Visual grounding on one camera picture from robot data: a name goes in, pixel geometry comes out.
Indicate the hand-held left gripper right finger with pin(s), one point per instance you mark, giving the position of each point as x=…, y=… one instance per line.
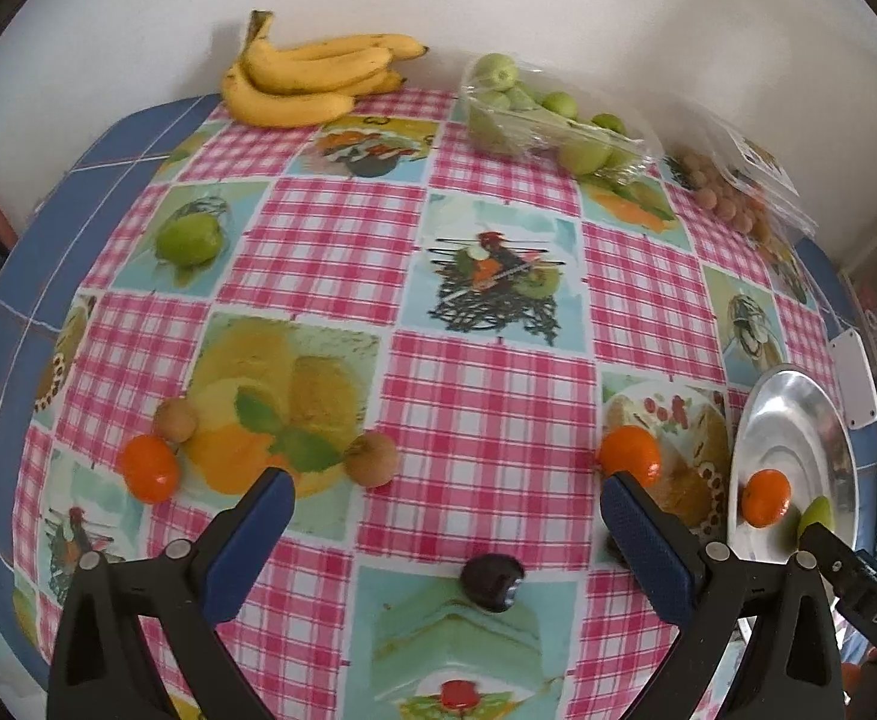
x=648, y=555

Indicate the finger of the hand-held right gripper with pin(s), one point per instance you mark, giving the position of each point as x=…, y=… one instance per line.
x=828, y=551

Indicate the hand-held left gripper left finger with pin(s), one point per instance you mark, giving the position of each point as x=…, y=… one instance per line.
x=250, y=540

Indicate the small green fruit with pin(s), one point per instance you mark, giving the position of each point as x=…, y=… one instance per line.
x=817, y=516

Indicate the tangerine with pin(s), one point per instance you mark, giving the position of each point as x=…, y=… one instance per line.
x=766, y=499
x=629, y=456
x=150, y=469

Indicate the metal bowl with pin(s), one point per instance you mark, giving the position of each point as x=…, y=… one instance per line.
x=791, y=427

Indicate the brown longan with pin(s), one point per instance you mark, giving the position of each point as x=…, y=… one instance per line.
x=371, y=459
x=175, y=418

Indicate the dark plum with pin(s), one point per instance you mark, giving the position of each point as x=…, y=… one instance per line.
x=491, y=581

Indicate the white flat plastic box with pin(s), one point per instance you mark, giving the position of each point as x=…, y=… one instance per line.
x=855, y=379

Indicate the green lime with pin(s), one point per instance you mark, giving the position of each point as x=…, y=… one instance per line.
x=189, y=240

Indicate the checked printed tablecloth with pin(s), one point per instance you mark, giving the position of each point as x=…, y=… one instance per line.
x=333, y=240

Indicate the heap of longans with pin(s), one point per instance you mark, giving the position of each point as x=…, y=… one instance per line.
x=716, y=191

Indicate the clear labelled plastic box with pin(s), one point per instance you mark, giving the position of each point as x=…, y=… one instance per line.
x=761, y=157

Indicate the clear plastic fruit tray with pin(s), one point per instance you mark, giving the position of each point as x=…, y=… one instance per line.
x=558, y=139

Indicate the bunch of yellow bananas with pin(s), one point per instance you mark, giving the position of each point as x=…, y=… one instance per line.
x=295, y=82

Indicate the pile of green jujubes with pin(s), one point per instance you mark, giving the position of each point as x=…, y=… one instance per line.
x=506, y=97

